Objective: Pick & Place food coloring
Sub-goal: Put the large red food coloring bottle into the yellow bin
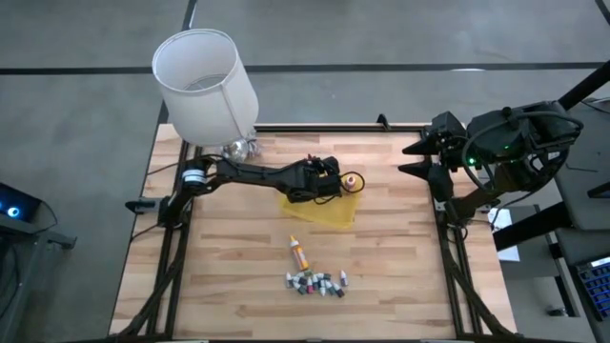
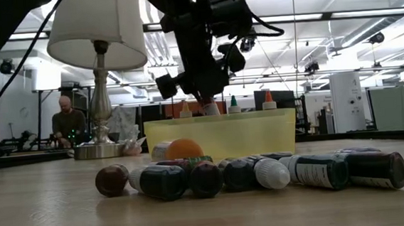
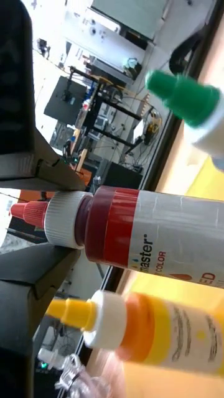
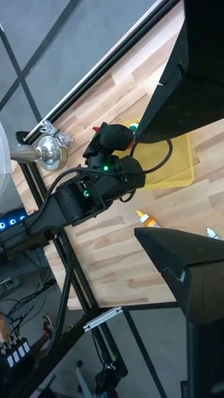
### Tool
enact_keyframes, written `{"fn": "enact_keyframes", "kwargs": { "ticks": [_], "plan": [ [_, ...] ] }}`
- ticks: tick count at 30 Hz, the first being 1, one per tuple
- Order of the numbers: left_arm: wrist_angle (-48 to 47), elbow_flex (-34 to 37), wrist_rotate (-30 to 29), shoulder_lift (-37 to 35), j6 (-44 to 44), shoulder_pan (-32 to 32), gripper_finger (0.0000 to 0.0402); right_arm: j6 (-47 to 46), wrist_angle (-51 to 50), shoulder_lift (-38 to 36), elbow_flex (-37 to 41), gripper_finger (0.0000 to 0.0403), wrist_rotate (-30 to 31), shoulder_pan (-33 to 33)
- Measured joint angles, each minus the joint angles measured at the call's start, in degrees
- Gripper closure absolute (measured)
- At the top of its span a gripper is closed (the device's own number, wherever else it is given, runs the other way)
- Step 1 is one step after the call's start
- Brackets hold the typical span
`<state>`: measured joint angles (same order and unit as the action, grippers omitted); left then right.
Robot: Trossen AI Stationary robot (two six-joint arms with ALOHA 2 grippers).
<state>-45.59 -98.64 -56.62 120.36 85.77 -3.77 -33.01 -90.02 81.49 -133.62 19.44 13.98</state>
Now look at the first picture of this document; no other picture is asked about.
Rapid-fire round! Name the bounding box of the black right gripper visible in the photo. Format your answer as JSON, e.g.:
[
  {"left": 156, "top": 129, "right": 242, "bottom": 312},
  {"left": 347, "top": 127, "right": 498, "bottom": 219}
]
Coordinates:
[{"left": 397, "top": 111, "right": 468, "bottom": 203}]

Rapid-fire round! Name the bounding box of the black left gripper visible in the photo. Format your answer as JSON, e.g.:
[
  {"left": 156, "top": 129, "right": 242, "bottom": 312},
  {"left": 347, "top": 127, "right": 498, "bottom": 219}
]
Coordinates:
[{"left": 285, "top": 155, "right": 342, "bottom": 204}]

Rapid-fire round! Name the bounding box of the large yellow food coloring bottle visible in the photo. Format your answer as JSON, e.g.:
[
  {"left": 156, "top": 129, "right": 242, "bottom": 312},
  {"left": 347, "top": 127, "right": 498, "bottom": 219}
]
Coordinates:
[{"left": 289, "top": 234, "right": 312, "bottom": 272}]

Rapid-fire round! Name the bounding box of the yellow translucent plastic tray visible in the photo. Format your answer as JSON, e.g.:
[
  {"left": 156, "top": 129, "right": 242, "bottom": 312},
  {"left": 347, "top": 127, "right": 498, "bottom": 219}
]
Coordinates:
[{"left": 278, "top": 169, "right": 363, "bottom": 230}]

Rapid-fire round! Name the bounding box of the black support beam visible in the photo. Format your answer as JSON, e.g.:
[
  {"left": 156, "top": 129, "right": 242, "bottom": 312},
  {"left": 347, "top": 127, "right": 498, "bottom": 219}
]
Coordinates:
[{"left": 493, "top": 202, "right": 573, "bottom": 252}]

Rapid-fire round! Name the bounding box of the white paper sheet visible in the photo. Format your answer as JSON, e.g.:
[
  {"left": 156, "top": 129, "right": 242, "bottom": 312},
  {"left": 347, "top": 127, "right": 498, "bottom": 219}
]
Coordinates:
[{"left": 488, "top": 208, "right": 521, "bottom": 263}]

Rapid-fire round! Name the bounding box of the white-shaded silver table lamp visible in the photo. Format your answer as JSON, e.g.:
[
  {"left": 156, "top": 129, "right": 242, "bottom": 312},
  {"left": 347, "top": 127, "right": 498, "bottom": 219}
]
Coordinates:
[{"left": 152, "top": 28, "right": 262, "bottom": 166}]

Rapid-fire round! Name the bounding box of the grey side table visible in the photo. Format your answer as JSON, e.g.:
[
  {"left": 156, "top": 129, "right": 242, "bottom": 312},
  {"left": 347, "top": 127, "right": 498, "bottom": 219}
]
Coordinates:
[{"left": 552, "top": 97, "right": 610, "bottom": 232}]

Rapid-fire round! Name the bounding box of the backlit keyboard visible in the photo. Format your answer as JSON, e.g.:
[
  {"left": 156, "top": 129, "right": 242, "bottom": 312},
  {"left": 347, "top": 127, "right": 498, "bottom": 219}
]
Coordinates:
[{"left": 575, "top": 255, "right": 610, "bottom": 323}]

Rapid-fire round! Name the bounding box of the grey metal cart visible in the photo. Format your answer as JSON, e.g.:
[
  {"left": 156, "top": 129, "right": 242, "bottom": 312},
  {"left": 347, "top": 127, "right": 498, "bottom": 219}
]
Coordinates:
[{"left": 0, "top": 212, "right": 78, "bottom": 343}]

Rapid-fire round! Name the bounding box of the black computer with blue light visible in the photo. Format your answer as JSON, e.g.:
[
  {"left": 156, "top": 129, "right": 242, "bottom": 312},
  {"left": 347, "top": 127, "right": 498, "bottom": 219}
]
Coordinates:
[{"left": 0, "top": 182, "right": 43, "bottom": 224}]

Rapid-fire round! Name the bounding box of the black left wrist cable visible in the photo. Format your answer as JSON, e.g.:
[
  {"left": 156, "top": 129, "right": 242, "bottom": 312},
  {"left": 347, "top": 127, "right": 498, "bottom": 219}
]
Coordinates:
[{"left": 314, "top": 170, "right": 367, "bottom": 206}]

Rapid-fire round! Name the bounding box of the black slanted post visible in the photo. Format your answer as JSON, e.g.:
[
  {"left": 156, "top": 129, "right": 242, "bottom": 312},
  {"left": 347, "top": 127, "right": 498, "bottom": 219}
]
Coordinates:
[{"left": 557, "top": 60, "right": 610, "bottom": 111}]

